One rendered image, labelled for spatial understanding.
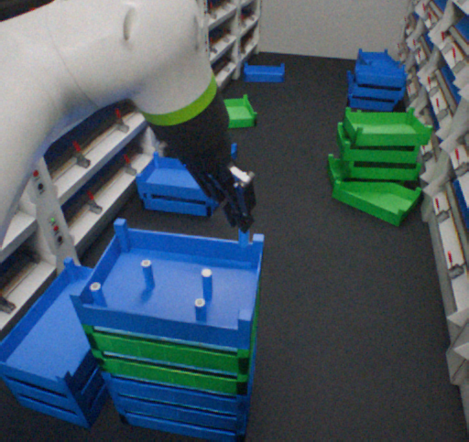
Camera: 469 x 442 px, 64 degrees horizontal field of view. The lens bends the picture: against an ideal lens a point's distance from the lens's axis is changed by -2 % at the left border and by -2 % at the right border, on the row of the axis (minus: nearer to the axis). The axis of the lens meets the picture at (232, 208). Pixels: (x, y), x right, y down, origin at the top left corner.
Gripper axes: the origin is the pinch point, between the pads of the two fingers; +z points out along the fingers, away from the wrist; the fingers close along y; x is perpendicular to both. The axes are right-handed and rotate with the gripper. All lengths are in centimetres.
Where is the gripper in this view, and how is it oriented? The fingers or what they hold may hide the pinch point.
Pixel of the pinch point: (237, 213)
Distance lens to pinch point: 63.9
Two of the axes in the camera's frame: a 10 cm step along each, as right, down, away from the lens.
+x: -5.8, 7.6, -3.0
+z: 2.7, 5.2, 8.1
